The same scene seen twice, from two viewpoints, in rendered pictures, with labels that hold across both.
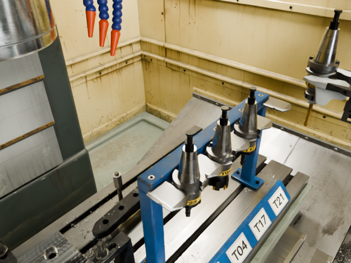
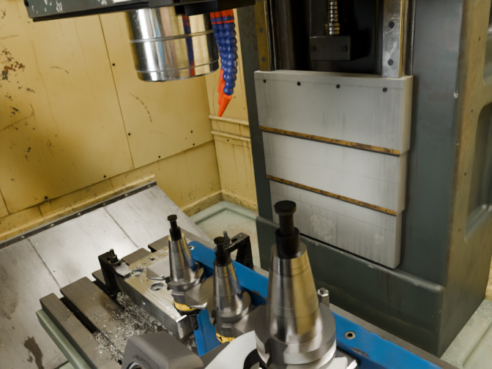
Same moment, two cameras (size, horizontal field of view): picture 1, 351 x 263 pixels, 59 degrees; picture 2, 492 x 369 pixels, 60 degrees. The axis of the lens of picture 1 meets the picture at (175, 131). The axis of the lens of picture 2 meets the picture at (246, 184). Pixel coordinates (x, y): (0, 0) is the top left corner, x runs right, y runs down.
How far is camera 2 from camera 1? 0.85 m
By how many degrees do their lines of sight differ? 83
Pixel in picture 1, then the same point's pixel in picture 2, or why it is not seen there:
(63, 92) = (437, 190)
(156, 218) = not seen: hidden behind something
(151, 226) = not seen: hidden behind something
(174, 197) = (160, 268)
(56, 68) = (437, 154)
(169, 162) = (210, 257)
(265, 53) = not seen: outside the picture
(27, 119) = (369, 188)
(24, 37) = (141, 69)
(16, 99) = (365, 160)
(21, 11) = (140, 53)
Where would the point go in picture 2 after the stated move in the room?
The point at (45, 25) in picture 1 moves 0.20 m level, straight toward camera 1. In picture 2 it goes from (155, 66) to (32, 84)
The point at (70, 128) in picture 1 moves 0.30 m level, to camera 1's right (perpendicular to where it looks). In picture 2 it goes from (429, 242) to (478, 326)
